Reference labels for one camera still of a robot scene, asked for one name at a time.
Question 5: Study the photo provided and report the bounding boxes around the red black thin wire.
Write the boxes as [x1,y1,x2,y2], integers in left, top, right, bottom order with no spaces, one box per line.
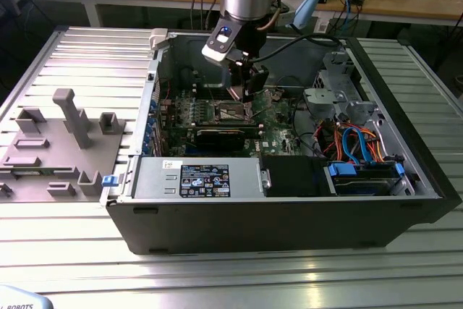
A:
[161,79,174,104]

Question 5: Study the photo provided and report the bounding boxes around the blue network cable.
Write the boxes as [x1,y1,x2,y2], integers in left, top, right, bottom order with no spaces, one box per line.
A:
[342,0,355,37]

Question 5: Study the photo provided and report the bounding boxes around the black camera cable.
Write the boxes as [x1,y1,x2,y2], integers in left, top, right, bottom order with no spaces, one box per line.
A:
[247,33,344,63]

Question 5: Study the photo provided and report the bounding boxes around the blue disk carrier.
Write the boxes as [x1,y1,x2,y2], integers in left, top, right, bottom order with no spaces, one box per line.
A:
[324,162,405,197]

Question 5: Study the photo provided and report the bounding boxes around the orange wire bundle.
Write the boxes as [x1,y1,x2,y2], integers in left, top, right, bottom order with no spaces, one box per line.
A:
[318,122,390,164]

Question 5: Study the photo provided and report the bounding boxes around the wire locking lever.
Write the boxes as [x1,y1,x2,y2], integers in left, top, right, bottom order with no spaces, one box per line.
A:
[202,75,219,107]

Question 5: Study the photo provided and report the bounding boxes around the grey parts rack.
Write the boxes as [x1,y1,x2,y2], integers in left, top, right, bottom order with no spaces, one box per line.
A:
[0,88,127,203]

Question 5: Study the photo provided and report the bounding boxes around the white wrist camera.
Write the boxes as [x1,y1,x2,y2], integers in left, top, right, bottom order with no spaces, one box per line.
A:
[201,25,242,62]

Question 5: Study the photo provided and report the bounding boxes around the RAM slot white clips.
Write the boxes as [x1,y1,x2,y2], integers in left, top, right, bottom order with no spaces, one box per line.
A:
[192,83,258,90]
[192,90,258,98]

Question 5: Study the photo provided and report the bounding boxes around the green motherboard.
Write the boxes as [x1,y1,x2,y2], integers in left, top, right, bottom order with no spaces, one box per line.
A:
[158,86,308,160]

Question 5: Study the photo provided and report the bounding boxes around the CPU socket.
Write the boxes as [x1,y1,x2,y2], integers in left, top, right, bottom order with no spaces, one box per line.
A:
[211,98,254,124]

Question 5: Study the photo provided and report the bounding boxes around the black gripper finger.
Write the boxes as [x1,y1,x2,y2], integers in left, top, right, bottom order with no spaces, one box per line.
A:
[226,58,245,90]
[241,57,271,104]

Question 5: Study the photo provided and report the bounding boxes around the black PC case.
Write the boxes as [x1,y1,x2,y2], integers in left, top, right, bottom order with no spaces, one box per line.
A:
[99,28,463,255]

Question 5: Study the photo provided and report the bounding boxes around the blue wire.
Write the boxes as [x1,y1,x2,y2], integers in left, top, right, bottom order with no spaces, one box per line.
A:
[341,126,377,168]

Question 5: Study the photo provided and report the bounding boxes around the grey power supply unit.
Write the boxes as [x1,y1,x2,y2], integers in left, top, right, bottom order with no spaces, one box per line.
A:
[132,156,263,200]

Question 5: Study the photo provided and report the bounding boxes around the white label card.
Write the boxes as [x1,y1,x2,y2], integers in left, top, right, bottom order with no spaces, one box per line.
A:
[313,18,329,36]

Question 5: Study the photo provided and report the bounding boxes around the red wire bundle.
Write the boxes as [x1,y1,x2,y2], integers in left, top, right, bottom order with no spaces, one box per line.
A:
[313,122,336,154]

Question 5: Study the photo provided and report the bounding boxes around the black graphics card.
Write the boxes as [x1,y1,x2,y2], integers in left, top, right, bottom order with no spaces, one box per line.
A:
[195,126,254,153]

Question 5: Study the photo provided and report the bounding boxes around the grey metal drive cage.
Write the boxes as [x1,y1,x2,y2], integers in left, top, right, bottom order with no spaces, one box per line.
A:
[302,50,385,124]

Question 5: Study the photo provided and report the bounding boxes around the pale blue teach pendant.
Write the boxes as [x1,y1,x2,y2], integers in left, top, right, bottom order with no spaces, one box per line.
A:
[0,284,55,309]

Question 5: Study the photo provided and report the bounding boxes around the metal socket cover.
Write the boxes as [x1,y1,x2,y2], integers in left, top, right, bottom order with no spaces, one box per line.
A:
[247,89,278,117]

